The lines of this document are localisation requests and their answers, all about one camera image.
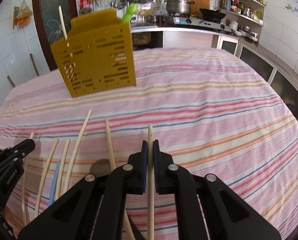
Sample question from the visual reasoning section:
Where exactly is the blue plastic utensil handle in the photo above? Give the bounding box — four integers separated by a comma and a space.
48, 161, 61, 206

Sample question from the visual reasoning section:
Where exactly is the steel cooking pot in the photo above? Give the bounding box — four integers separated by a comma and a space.
165, 0, 195, 16

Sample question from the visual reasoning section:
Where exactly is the wooden chopstick on cloth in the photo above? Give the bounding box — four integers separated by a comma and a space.
105, 119, 135, 240
63, 109, 92, 194
20, 132, 35, 227
35, 138, 59, 218
54, 138, 70, 201

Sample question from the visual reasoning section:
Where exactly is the counter cabinet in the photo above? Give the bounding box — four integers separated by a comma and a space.
131, 25, 298, 120

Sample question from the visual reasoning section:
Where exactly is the yellow plastic utensil holder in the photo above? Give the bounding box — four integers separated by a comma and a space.
50, 8, 137, 98

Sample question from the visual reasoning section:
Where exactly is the orange bag on wall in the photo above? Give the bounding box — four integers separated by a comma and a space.
12, 0, 33, 28

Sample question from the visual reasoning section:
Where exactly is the white corner shelf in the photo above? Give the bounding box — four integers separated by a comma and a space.
215, 0, 265, 43

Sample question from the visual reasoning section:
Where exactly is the black wok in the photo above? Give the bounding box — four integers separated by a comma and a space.
199, 8, 226, 23

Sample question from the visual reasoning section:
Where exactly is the dark wooden door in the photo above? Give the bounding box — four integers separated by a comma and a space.
32, 0, 77, 71

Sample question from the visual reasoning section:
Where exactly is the pink striped tablecloth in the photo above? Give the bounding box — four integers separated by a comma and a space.
0, 49, 298, 239

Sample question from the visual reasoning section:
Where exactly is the wooden stick against wall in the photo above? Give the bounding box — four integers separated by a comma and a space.
30, 53, 40, 76
7, 75, 16, 88

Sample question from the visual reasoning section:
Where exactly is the green plastic utensil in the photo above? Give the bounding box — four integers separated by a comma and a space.
121, 3, 138, 24

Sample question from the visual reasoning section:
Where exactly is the gas stove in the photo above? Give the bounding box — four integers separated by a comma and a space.
173, 16, 232, 33

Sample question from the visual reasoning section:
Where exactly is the wooden chopstick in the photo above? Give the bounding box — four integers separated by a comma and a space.
20, 132, 35, 227
147, 125, 154, 240
63, 109, 92, 194
54, 138, 70, 201
58, 5, 68, 40
35, 138, 59, 218
105, 119, 135, 240

